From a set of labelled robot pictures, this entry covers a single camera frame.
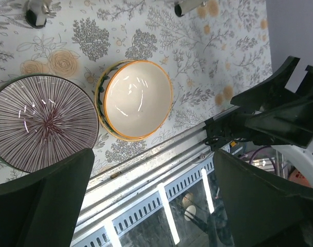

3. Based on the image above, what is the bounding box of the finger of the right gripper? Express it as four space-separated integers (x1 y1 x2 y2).
245 96 313 148
230 56 300 112

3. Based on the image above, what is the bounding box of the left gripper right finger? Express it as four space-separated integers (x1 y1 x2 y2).
213 149 313 246

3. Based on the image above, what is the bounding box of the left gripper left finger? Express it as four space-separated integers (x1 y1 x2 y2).
0 148 95 246

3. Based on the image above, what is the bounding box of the cream bowl orange rim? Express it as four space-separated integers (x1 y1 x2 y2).
94 60 173 141

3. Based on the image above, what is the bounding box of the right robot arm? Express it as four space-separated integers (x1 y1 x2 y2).
204 56 313 187

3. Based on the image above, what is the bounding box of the stainless steel dish rack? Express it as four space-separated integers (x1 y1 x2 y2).
25 0 207 29

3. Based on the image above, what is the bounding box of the purple striped bowl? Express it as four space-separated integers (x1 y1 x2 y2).
0 74 99 173

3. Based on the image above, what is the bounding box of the aluminium rail frame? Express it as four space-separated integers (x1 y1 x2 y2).
71 123 231 246

